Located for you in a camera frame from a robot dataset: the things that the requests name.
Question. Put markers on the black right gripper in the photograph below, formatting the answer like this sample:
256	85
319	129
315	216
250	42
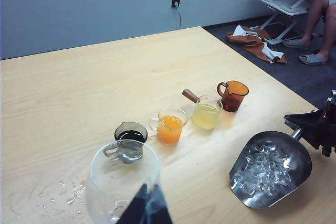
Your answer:
331	129

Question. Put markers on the white folding stand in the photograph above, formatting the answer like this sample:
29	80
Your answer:
286	6

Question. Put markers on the amber glass measuring cup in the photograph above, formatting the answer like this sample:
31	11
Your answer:
232	100

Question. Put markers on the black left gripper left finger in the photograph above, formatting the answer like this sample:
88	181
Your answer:
137	208

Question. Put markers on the orange and white cloth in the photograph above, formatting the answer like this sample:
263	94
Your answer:
252	43

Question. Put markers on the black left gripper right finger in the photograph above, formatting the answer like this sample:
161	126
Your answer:
160	208

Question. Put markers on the grey slipper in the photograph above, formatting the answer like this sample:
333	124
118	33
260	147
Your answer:
295	43
312	60

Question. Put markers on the smoked grey glass measuring cup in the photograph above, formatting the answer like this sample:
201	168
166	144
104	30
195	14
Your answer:
131	133

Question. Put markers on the clear cup with orange juice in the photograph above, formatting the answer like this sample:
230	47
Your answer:
169	132

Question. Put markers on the wall power outlet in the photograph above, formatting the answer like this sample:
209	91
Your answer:
176	1

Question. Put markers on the stainless steel ice scoop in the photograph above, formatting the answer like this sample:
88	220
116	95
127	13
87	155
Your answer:
300	153

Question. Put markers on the tall clear wine glass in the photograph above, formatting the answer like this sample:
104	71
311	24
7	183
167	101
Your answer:
105	182

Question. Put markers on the clear ice cubes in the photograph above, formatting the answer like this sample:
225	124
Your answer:
265	169

